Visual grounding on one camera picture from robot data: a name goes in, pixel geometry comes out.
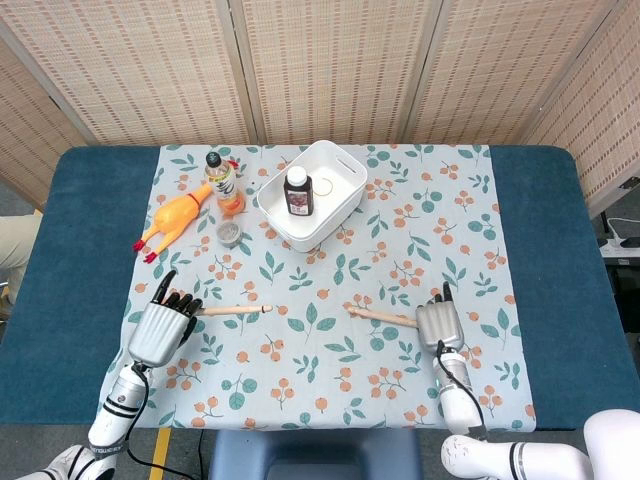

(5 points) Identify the woven bamboo folding screen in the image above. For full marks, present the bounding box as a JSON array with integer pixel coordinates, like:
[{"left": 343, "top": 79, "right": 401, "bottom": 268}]
[{"left": 0, "top": 0, "right": 640, "bottom": 216}]

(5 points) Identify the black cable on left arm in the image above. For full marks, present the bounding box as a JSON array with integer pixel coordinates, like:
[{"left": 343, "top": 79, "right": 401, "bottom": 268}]
[{"left": 123, "top": 362, "right": 154, "bottom": 466}]

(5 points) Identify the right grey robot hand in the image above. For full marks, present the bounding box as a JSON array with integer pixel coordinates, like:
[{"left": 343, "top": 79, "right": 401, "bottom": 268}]
[{"left": 415, "top": 281, "right": 466, "bottom": 354}]

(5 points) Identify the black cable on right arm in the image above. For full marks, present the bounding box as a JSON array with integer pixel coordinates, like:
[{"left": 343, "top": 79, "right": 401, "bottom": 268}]
[{"left": 434, "top": 339, "right": 489, "bottom": 442}]

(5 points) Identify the wooden stick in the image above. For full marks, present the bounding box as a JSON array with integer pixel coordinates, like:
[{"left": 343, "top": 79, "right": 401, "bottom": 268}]
[
  {"left": 347, "top": 305, "right": 420, "bottom": 329},
  {"left": 197, "top": 304, "right": 274, "bottom": 317}
]

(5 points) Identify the blue table cover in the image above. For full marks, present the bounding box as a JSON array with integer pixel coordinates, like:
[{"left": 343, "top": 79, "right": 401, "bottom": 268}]
[{"left": 0, "top": 144, "right": 640, "bottom": 431}]

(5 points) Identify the dark juice bottle white cap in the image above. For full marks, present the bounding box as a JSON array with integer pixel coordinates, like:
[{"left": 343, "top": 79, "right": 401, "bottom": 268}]
[{"left": 283, "top": 165, "right": 315, "bottom": 217}]

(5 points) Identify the fruit and leaf print tablecloth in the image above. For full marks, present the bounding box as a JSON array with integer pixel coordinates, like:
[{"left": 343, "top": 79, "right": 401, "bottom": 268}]
[{"left": 102, "top": 143, "right": 539, "bottom": 432}]

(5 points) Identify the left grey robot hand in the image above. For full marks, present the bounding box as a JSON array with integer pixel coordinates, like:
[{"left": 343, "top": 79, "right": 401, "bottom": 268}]
[{"left": 128, "top": 269, "right": 204, "bottom": 370}]

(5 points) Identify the small clear round jar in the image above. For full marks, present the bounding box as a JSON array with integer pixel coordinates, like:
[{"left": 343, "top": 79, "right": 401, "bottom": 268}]
[{"left": 215, "top": 221, "right": 243, "bottom": 249}]

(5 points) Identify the white plastic storage basket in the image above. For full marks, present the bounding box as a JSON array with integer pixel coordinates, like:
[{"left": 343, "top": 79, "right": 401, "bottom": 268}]
[{"left": 256, "top": 139, "right": 369, "bottom": 253}]

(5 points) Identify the orange rubber chicken toy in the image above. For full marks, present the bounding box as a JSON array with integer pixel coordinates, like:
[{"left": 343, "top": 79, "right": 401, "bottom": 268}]
[{"left": 132, "top": 180, "right": 213, "bottom": 264}]

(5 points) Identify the blue robot torso base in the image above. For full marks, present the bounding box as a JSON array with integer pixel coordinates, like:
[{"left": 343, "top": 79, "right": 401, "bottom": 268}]
[{"left": 208, "top": 428, "right": 422, "bottom": 480}]

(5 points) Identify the orange drink bottle black cap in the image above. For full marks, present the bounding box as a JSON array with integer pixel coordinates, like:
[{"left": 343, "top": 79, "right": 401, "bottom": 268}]
[{"left": 203, "top": 151, "right": 247, "bottom": 217}]

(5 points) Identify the person's leg in beige trousers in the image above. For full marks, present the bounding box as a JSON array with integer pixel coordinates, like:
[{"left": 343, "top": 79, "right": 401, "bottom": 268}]
[{"left": 0, "top": 212, "right": 44, "bottom": 274}]

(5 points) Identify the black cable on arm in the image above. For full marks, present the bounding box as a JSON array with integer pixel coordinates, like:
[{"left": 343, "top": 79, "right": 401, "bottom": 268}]
[
  {"left": 434, "top": 339, "right": 489, "bottom": 442},
  {"left": 123, "top": 362, "right": 154, "bottom": 466}
]

